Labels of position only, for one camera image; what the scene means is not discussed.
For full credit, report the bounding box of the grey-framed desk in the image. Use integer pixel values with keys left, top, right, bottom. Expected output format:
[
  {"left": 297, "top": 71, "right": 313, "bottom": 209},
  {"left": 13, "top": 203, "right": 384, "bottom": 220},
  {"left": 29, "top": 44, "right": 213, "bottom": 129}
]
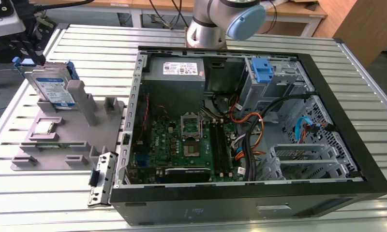
[{"left": 39, "top": 0, "right": 194, "bottom": 28}]

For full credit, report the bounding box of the green RAM stick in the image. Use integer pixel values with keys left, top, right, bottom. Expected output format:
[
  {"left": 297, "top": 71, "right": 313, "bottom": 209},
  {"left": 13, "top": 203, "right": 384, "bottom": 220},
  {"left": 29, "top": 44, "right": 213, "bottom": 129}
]
[{"left": 35, "top": 143, "right": 74, "bottom": 148}]

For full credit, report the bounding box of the blue plastic drive latch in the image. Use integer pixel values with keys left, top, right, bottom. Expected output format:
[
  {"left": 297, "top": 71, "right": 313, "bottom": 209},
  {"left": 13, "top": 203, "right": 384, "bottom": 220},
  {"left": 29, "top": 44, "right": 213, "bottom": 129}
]
[{"left": 252, "top": 57, "right": 276, "bottom": 83}]

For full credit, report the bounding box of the tall metal drive cage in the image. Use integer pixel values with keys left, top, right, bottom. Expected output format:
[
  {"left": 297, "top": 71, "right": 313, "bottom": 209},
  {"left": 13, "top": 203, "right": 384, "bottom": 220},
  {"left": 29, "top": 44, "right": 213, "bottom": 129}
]
[{"left": 240, "top": 55, "right": 317, "bottom": 116}]

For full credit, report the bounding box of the black PC case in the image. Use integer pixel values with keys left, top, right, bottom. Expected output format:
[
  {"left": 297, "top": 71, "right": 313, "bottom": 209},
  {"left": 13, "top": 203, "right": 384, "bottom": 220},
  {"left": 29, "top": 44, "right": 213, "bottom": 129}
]
[{"left": 110, "top": 44, "right": 387, "bottom": 227}]

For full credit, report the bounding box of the silver CPU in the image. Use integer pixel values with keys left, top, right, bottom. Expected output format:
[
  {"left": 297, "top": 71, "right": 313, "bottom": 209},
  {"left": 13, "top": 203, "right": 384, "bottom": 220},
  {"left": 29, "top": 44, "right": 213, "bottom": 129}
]
[{"left": 34, "top": 121, "right": 57, "bottom": 134}]

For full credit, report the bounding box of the grey parts rack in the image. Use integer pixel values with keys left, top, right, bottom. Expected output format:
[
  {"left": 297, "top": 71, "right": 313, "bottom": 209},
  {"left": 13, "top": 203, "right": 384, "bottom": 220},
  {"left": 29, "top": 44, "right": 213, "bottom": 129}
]
[{"left": 11, "top": 80, "right": 130, "bottom": 172}]

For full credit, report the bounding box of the black mesh trash bin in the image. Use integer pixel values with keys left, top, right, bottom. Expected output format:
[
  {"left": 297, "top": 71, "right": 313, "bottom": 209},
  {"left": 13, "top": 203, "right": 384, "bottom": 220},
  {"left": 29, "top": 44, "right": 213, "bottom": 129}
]
[{"left": 0, "top": 36, "right": 25, "bottom": 64}]

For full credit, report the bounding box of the hard disk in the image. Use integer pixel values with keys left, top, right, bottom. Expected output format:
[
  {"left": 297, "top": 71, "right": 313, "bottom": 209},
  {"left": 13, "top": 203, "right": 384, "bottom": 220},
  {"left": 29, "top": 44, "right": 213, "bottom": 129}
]
[{"left": 13, "top": 57, "right": 81, "bottom": 111}]

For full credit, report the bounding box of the metal socket cover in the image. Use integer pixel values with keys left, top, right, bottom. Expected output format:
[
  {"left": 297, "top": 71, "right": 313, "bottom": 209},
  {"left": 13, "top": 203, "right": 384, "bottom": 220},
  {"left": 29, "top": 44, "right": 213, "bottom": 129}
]
[{"left": 179, "top": 115, "right": 205, "bottom": 141}]

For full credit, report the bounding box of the blue data wire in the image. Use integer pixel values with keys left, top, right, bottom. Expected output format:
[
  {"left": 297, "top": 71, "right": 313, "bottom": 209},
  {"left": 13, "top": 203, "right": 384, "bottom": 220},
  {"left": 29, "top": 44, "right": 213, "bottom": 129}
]
[{"left": 294, "top": 116, "right": 326, "bottom": 146}]

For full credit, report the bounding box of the black supply wire bundle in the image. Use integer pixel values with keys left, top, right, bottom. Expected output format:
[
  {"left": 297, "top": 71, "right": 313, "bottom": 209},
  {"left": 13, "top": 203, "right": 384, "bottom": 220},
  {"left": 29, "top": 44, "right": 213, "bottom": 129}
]
[{"left": 202, "top": 94, "right": 234, "bottom": 121}]

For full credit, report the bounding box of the orange power wire with connector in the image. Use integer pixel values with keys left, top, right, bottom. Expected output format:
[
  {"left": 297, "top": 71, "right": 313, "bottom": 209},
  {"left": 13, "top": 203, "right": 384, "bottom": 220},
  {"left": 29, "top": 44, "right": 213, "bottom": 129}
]
[{"left": 302, "top": 122, "right": 336, "bottom": 140}]

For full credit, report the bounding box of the orange wire bundle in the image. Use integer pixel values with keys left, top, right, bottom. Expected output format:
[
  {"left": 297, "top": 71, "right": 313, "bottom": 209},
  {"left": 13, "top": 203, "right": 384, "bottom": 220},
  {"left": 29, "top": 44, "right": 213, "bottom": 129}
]
[{"left": 230, "top": 112, "right": 269, "bottom": 160}]

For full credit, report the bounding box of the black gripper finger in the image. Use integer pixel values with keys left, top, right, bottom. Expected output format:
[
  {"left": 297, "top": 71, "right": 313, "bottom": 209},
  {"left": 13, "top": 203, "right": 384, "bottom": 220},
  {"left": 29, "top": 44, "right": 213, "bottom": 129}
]
[
  {"left": 18, "top": 33, "right": 49, "bottom": 67},
  {"left": 34, "top": 15, "right": 58, "bottom": 61}
]

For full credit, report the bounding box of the black RAM slot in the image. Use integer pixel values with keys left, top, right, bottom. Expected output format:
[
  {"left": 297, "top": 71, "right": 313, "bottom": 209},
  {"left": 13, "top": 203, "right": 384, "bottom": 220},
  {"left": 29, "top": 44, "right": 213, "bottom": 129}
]
[
  {"left": 220, "top": 119, "right": 234, "bottom": 176},
  {"left": 213, "top": 119, "right": 224, "bottom": 176}
]

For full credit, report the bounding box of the green motherboard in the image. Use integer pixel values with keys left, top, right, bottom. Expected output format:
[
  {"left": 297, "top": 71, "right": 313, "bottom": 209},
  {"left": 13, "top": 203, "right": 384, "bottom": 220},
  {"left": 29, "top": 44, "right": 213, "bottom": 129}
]
[{"left": 129, "top": 116, "right": 246, "bottom": 184}]

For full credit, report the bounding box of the black graphics card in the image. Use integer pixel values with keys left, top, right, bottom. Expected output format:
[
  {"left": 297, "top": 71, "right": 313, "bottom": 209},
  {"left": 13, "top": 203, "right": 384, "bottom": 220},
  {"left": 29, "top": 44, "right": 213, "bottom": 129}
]
[{"left": 155, "top": 167, "right": 214, "bottom": 184}]

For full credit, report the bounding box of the grey power supply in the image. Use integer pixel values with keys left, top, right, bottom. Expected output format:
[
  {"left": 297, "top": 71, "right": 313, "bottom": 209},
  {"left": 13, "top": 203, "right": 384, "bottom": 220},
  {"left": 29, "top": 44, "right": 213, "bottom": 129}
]
[{"left": 141, "top": 57, "right": 209, "bottom": 116}]

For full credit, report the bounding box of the wooden desk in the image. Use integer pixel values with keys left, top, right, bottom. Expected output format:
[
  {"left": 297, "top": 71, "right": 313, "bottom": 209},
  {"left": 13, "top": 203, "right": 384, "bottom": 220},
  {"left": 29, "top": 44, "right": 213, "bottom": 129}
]
[{"left": 266, "top": 0, "right": 330, "bottom": 37}]

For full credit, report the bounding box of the metal disk bay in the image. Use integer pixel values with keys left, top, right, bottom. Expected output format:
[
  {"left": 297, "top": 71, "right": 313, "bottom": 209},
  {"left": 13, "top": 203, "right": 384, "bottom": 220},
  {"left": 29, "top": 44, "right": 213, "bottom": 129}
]
[{"left": 268, "top": 143, "right": 358, "bottom": 181}]

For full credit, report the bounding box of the black camera cable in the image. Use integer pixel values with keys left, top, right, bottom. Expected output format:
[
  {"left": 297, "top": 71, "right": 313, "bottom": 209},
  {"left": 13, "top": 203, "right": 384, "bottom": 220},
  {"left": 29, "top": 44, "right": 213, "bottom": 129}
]
[{"left": 35, "top": 0, "right": 95, "bottom": 11}]

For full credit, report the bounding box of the hinged metal slot bracket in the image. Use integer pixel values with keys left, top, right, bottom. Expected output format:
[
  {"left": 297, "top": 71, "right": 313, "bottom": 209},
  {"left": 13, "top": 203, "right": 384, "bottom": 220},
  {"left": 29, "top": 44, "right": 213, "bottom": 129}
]
[{"left": 87, "top": 151, "right": 118, "bottom": 208}]

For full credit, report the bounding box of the thick black cable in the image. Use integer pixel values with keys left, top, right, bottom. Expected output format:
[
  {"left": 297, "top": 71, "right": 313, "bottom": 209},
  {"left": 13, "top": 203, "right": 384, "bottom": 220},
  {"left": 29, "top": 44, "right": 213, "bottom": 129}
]
[{"left": 244, "top": 93, "right": 316, "bottom": 181}]

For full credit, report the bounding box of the CPU socket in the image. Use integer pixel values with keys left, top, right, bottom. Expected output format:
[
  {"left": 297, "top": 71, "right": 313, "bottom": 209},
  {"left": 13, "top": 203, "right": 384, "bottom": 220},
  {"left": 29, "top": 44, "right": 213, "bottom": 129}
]
[{"left": 183, "top": 141, "right": 203, "bottom": 158}]

